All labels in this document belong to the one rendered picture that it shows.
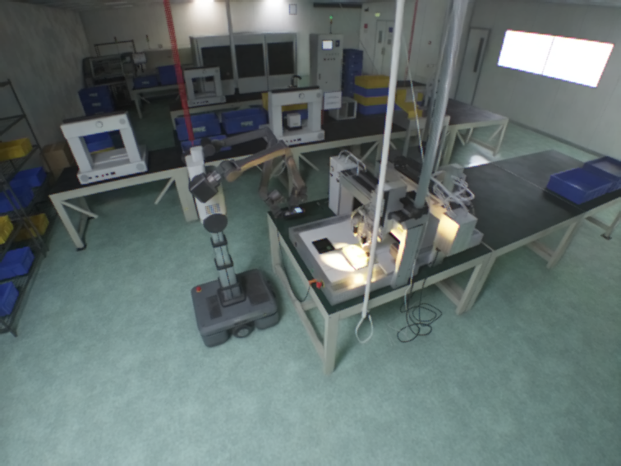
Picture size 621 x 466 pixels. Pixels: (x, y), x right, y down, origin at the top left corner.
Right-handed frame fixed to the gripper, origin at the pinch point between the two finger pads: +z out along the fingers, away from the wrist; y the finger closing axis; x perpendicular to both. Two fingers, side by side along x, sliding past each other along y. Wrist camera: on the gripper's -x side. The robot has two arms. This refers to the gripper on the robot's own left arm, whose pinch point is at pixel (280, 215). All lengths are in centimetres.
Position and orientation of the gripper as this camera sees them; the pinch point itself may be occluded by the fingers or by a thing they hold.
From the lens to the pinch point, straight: 236.4
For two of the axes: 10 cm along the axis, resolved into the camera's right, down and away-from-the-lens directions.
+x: -7.9, 6.1, 0.2
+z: 4.6, 5.7, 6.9
